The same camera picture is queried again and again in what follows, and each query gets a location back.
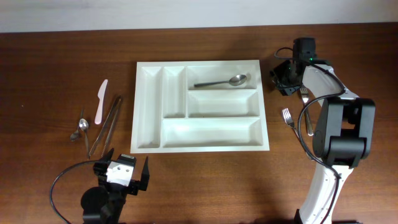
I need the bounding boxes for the white plastic knife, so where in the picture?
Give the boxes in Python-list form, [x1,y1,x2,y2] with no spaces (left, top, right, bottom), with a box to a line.
[95,79,108,124]

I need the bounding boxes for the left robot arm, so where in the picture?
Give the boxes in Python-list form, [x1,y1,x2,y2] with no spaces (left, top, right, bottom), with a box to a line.
[80,149,150,223]

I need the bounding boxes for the steel fork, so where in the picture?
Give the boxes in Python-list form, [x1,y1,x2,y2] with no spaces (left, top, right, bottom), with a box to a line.
[300,87,313,136]
[282,108,303,143]

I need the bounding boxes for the white plastic cutlery tray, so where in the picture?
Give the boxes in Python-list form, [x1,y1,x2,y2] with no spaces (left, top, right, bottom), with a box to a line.
[130,60,270,154]

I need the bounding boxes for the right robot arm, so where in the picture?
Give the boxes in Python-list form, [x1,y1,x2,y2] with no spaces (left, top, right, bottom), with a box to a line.
[270,37,376,223]

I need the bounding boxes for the small shiny teaspoon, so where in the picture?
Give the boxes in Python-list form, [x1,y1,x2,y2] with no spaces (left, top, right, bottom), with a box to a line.
[79,118,90,159]

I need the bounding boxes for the metal kitchen tongs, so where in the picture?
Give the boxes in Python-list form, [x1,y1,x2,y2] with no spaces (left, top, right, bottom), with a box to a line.
[89,95,123,157]

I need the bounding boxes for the steel tablespoon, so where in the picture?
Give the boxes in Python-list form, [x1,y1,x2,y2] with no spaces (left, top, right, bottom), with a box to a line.
[194,74,247,88]

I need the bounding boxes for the left black cable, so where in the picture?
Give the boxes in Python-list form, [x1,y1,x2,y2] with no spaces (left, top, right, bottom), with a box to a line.
[49,159,100,224]

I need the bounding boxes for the small dark teaspoon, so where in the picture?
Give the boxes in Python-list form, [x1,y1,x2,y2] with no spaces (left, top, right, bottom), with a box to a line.
[70,109,84,141]

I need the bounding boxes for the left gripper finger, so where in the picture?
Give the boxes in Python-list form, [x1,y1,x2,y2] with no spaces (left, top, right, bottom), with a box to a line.
[100,148,114,162]
[139,156,150,191]

